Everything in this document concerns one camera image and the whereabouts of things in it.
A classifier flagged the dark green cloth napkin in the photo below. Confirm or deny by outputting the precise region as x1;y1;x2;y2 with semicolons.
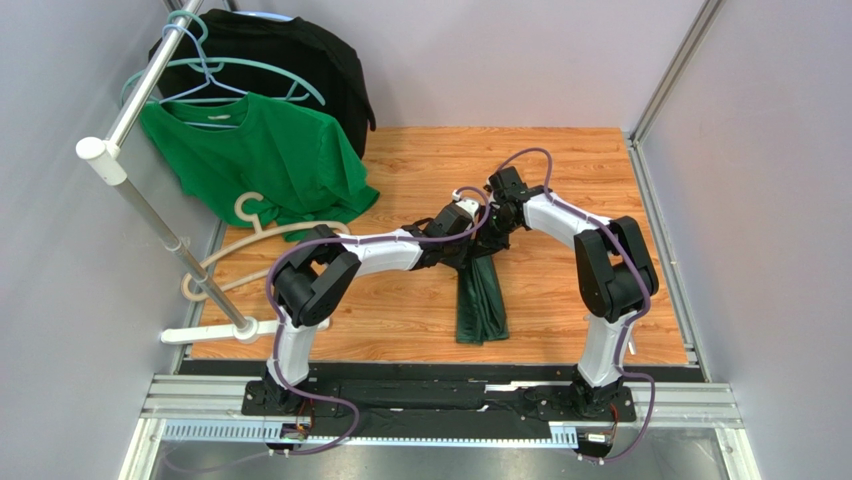
455;256;510;345

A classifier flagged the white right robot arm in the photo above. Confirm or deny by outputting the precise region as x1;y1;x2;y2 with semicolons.
478;188;659;403

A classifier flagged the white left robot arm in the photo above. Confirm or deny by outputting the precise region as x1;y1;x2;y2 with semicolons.
265;222;481;397

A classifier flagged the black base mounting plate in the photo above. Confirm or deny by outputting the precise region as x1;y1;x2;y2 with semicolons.
241;379;637;422

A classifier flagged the bright green t-shirt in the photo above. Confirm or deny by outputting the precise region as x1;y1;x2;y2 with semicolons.
139;93;380;228

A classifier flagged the black t-shirt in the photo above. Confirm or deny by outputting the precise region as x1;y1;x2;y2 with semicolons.
150;9;378;161

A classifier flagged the white metal clothes rack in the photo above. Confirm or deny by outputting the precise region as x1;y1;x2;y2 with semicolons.
75;0;331;346

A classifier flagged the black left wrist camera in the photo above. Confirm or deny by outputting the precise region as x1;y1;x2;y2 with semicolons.
423;198;481;238

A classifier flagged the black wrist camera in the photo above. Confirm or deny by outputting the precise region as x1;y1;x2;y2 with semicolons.
486;167;528;204
423;198;481;238

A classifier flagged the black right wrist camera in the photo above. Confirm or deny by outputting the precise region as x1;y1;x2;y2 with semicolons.
486;167;528;204

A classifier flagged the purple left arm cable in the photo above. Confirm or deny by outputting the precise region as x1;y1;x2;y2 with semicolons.
264;186;494;457

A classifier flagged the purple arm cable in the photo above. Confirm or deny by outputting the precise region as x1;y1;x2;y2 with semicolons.
495;146;659;464
264;186;494;457

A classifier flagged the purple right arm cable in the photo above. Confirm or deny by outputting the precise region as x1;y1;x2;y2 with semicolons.
495;146;659;464

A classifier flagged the light blue wire hanger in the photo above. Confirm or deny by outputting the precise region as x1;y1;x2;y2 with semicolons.
156;22;247;106

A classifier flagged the aluminium frame rail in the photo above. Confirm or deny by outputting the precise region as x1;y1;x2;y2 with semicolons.
141;375;743;448

